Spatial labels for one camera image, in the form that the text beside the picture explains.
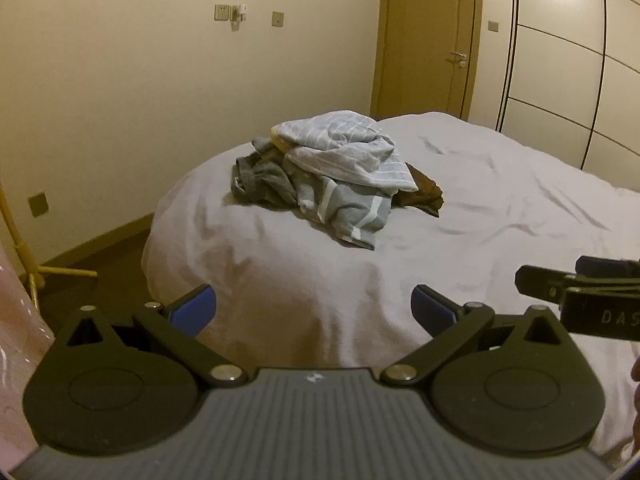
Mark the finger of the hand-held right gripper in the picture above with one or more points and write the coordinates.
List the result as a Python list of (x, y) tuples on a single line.
[(605, 266), (542, 285)]

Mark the person's right hand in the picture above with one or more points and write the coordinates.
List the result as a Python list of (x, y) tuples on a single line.
[(636, 400)]

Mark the pale striped shirt yellow collar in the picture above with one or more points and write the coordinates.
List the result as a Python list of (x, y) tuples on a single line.
[(340, 160)]

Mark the grey garment wide white stripes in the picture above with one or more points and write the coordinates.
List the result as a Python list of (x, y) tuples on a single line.
[(350, 205)]

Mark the white plug adapter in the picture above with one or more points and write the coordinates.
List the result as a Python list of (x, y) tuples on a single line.
[(240, 12)]

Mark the white panelled wardrobe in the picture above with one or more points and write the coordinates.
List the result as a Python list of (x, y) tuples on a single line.
[(560, 60)]

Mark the beige wall socket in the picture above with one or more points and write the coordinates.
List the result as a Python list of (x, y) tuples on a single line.
[(38, 204)]

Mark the brown garment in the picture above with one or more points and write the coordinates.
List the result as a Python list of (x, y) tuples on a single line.
[(425, 190)]

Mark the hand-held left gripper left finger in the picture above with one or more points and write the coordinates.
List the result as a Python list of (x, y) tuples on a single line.
[(192, 310)]

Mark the bed with grey duvet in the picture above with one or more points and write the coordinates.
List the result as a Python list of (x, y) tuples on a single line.
[(300, 270)]

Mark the dark grey garment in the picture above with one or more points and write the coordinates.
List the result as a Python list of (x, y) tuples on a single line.
[(265, 185)]

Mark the pink plastic sheet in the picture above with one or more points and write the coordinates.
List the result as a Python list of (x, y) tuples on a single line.
[(15, 360)]

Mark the yellow wooden coat rack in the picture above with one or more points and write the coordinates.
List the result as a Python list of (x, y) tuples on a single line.
[(25, 260)]

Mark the wooden door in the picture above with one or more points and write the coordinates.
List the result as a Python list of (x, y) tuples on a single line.
[(425, 35)]

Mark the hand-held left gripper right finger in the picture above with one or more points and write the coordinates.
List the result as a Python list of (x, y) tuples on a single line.
[(432, 310)]

